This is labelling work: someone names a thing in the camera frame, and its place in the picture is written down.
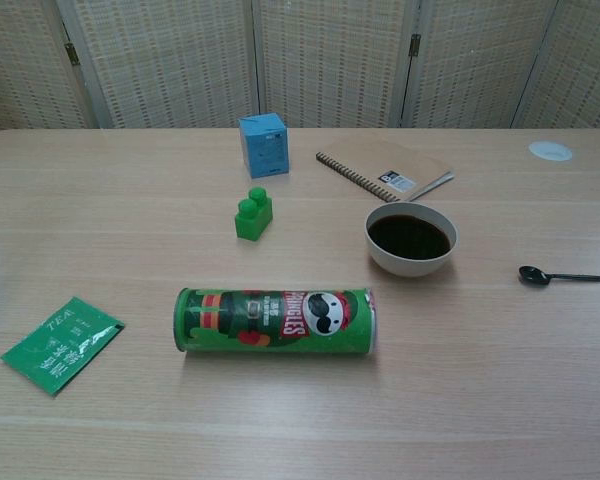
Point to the woven folding screen panel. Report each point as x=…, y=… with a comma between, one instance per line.
x=475, y=60
x=20, y=60
x=170, y=60
x=335, y=60
x=585, y=65

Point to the green tea packet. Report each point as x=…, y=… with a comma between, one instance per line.
x=55, y=347

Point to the brown spiral notebook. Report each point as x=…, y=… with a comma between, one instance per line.
x=395, y=160

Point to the white bowl of dark liquid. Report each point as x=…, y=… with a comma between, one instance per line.
x=410, y=266

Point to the black plastic spoon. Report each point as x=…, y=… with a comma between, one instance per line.
x=532, y=275

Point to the blue cardboard box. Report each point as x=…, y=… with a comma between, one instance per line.
x=265, y=150

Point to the green Pringles can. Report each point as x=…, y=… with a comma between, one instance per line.
x=280, y=345

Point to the green toy building block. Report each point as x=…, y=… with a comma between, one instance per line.
x=252, y=225

